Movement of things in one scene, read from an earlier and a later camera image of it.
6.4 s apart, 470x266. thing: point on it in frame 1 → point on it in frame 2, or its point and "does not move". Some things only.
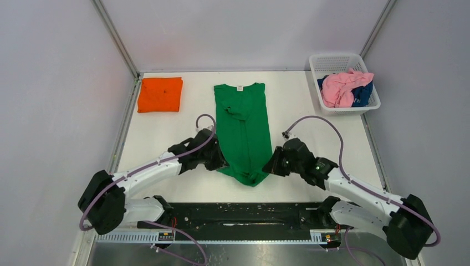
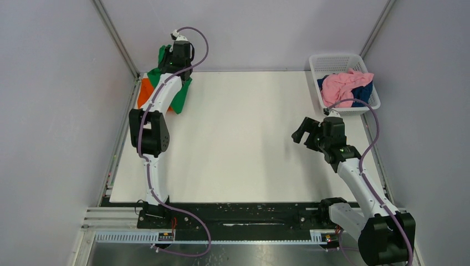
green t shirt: (243, 131) → (154, 74)
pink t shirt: (337, 88) does not move
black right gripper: (273, 165) → (310, 125)
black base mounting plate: (240, 216) does not move
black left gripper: (219, 163) → (168, 53)
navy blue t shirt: (361, 95) does not move
